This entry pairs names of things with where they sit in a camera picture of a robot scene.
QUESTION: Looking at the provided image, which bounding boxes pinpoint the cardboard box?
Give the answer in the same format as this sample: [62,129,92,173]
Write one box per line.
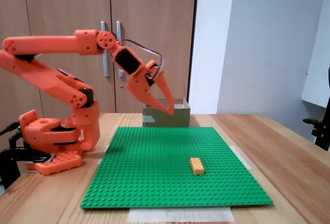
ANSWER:
[142,97,191,127]

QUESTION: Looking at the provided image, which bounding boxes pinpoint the green lego baseplate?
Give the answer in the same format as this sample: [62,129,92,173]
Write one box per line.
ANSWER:
[79,126,274,210]

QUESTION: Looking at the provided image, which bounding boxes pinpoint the yellow lego block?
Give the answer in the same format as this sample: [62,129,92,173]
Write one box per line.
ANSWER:
[190,157,206,176]

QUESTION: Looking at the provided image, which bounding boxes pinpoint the wooden cabinet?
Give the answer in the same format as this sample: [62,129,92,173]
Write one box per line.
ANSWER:
[0,0,199,115]

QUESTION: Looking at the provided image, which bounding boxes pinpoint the wide translucent tape strip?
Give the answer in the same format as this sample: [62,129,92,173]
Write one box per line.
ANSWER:
[128,207,235,223]

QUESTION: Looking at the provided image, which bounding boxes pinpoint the black table clamp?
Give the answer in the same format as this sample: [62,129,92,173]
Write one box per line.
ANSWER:
[0,122,52,190]

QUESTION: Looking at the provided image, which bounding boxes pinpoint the white board panel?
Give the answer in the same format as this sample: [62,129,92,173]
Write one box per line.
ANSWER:
[301,0,330,109]

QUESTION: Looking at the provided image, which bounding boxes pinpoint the black chair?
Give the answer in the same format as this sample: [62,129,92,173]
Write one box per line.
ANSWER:
[303,66,330,152]

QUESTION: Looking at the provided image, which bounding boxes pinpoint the metal cabinet handle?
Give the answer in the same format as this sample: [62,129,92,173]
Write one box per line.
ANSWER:
[101,21,109,78]
[116,21,124,78]

